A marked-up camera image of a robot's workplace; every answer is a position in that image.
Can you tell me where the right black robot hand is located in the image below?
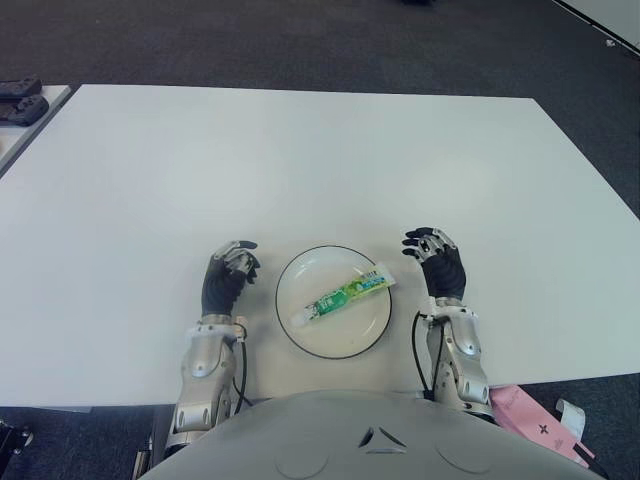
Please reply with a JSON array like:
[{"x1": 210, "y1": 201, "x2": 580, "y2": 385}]
[{"x1": 401, "y1": 227, "x2": 469, "y2": 301}]

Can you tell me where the green toothpaste tube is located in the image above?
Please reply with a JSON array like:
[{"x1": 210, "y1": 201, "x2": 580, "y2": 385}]
[{"x1": 292, "y1": 271, "x2": 396, "y2": 330}]

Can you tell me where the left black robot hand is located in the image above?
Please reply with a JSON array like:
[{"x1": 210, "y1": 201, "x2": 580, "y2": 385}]
[{"x1": 201, "y1": 240, "x2": 263, "y2": 319}]

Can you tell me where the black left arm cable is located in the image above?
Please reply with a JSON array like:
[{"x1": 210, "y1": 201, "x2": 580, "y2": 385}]
[{"x1": 233, "y1": 333, "x2": 254, "y2": 412}]

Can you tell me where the white table black edge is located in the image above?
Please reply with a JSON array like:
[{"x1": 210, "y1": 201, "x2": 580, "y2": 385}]
[{"x1": 552, "y1": 0, "x2": 640, "y2": 59}]

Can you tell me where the dark game controller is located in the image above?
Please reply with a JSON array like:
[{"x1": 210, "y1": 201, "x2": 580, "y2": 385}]
[
  {"x1": 0, "y1": 74, "x2": 43, "y2": 98},
  {"x1": 0, "y1": 95, "x2": 51, "y2": 125}
]

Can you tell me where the grey robot torso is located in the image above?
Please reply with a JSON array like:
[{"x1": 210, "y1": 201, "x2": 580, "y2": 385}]
[{"x1": 144, "y1": 389, "x2": 610, "y2": 480}]

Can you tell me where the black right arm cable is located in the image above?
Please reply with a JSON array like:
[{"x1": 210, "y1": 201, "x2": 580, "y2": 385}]
[{"x1": 411, "y1": 312, "x2": 437, "y2": 402}]

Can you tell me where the white plate black rim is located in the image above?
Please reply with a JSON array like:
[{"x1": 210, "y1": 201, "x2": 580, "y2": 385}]
[{"x1": 275, "y1": 245, "x2": 394, "y2": 361}]

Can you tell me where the pink paper bag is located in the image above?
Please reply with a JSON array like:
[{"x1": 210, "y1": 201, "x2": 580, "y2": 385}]
[{"x1": 487, "y1": 383, "x2": 598, "y2": 469}]

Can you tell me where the black device with wheels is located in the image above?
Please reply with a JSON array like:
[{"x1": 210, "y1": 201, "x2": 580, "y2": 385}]
[{"x1": 0, "y1": 418, "x2": 34, "y2": 457}]

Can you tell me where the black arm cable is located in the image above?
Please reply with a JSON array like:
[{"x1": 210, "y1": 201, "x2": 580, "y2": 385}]
[
  {"x1": 233, "y1": 333, "x2": 254, "y2": 412},
  {"x1": 411, "y1": 312, "x2": 437, "y2": 402}
]

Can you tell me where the white paper strip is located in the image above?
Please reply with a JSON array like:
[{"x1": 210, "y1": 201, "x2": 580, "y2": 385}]
[{"x1": 555, "y1": 398, "x2": 587, "y2": 452}]

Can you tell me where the white side table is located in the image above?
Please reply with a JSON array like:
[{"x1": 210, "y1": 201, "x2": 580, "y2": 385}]
[{"x1": 0, "y1": 83, "x2": 74, "y2": 177}]

